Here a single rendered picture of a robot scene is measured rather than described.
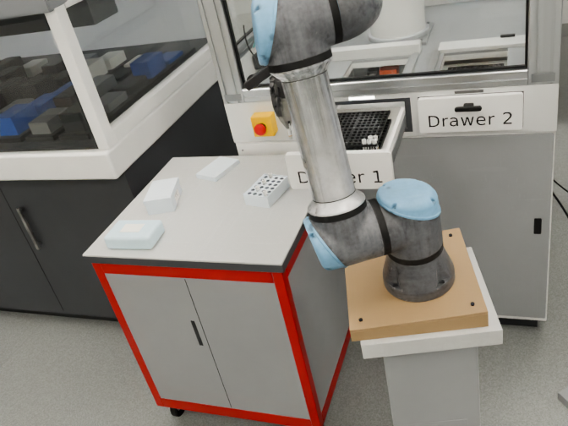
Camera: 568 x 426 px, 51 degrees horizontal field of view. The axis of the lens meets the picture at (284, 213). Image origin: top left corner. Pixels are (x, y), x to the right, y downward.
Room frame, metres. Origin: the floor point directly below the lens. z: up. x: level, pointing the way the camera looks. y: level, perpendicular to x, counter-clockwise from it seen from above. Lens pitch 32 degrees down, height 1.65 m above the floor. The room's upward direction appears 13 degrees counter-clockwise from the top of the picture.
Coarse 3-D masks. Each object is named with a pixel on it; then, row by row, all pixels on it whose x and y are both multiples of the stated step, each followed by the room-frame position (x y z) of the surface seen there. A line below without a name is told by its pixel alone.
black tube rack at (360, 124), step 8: (344, 112) 1.71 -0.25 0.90; (352, 112) 1.70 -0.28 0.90; (360, 112) 1.69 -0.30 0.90; (368, 112) 1.68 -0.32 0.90; (376, 112) 1.67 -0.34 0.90; (384, 112) 1.64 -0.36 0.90; (344, 120) 1.66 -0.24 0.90; (352, 120) 1.64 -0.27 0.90; (360, 120) 1.64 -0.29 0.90; (368, 120) 1.62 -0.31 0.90; (376, 120) 1.61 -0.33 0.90; (384, 120) 1.59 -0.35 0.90; (344, 128) 1.60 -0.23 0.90; (352, 128) 1.59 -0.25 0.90; (360, 128) 1.58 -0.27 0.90; (368, 128) 1.56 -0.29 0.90; (376, 128) 1.56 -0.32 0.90; (384, 128) 1.61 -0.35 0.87; (344, 136) 1.55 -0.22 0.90; (352, 136) 1.54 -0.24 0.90; (360, 136) 1.53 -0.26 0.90; (368, 136) 1.52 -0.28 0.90; (384, 136) 1.55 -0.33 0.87
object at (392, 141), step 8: (392, 112) 1.69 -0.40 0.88; (400, 112) 1.63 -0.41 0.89; (392, 120) 1.69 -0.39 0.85; (400, 120) 1.59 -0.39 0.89; (392, 128) 1.66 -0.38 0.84; (400, 128) 1.57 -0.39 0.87; (392, 136) 1.49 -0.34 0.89; (400, 136) 1.55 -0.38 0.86; (384, 144) 1.57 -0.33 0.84; (392, 144) 1.46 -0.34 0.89; (392, 152) 1.44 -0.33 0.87; (392, 160) 1.43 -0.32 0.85
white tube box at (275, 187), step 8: (264, 176) 1.62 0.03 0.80; (280, 176) 1.60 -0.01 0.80; (256, 184) 1.58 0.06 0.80; (272, 184) 1.56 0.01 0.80; (280, 184) 1.55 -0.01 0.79; (288, 184) 1.58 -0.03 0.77; (248, 192) 1.55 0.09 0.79; (256, 192) 1.54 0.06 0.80; (272, 192) 1.51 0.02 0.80; (280, 192) 1.54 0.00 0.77; (248, 200) 1.53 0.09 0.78; (256, 200) 1.51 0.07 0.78; (264, 200) 1.50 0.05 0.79; (272, 200) 1.51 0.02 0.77
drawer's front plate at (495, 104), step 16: (448, 96) 1.59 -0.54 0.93; (464, 96) 1.57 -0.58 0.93; (480, 96) 1.54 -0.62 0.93; (496, 96) 1.53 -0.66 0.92; (512, 96) 1.51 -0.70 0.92; (432, 112) 1.60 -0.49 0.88; (448, 112) 1.58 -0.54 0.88; (464, 112) 1.56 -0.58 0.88; (480, 112) 1.54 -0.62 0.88; (496, 112) 1.53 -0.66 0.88; (512, 112) 1.51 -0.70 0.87; (432, 128) 1.60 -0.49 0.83; (448, 128) 1.58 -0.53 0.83; (464, 128) 1.56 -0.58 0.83; (480, 128) 1.54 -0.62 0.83; (496, 128) 1.53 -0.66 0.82; (512, 128) 1.51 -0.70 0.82
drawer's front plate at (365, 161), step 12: (288, 156) 1.46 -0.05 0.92; (300, 156) 1.45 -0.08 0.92; (348, 156) 1.39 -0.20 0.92; (360, 156) 1.37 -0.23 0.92; (372, 156) 1.36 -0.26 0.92; (384, 156) 1.35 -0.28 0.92; (288, 168) 1.46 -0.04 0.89; (300, 168) 1.45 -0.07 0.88; (360, 168) 1.38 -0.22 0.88; (372, 168) 1.36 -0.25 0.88; (384, 168) 1.35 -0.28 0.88; (372, 180) 1.36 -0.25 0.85; (384, 180) 1.35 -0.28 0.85
